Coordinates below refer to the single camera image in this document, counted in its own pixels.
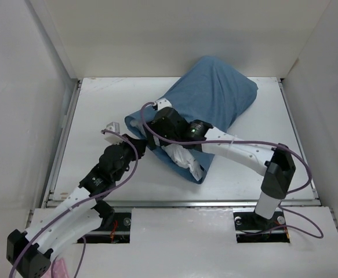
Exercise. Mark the aluminium front rail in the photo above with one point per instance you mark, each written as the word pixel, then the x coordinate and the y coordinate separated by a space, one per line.
pixel 176 203

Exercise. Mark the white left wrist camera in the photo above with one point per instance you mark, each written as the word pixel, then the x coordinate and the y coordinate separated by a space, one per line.
pixel 112 133

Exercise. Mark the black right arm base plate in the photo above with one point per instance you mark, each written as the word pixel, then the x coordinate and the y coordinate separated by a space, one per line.
pixel 252 228

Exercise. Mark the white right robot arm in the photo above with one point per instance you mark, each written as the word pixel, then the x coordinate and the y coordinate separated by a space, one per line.
pixel 274 164

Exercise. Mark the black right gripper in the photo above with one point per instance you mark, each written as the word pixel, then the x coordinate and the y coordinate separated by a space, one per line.
pixel 154 125

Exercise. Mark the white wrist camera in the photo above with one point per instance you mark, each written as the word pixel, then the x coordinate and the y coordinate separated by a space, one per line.
pixel 161 104
pixel 112 133

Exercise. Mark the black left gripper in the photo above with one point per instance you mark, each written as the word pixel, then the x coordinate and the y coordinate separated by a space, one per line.
pixel 140 144

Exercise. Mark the white pillow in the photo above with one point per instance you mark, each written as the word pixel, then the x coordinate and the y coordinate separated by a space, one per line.
pixel 189 164

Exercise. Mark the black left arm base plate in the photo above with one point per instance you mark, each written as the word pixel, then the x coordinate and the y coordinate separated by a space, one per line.
pixel 114 228

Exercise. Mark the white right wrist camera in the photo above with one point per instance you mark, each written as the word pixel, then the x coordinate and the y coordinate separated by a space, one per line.
pixel 161 104

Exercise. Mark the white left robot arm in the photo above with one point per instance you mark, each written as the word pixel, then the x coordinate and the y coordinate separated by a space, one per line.
pixel 32 251

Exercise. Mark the pink plastic bag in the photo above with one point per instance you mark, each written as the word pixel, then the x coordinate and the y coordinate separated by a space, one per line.
pixel 58 269

